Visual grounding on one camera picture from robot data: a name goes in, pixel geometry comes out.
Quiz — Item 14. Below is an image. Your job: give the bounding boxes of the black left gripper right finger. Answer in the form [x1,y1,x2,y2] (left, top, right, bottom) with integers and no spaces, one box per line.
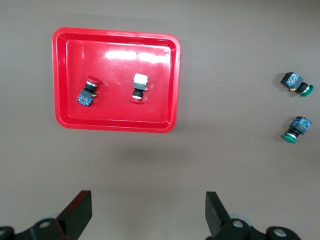
[205,191,301,240]

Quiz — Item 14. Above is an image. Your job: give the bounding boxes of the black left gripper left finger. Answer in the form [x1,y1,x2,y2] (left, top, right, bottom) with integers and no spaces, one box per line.
[0,190,93,240]

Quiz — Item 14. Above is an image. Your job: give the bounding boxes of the red mushroom push button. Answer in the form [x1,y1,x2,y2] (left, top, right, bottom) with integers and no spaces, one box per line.
[129,73,149,104]
[76,75,102,108]

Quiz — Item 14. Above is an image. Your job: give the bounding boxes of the brown table cover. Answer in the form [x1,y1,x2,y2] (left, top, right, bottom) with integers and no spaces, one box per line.
[0,0,320,240]

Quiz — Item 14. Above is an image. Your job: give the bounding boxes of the green mushroom push button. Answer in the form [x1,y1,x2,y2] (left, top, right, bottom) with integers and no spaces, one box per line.
[281,115,313,145]
[279,71,315,98]

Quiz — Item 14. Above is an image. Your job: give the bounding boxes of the red plastic tray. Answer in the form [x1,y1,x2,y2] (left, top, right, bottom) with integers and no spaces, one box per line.
[51,26,182,134]

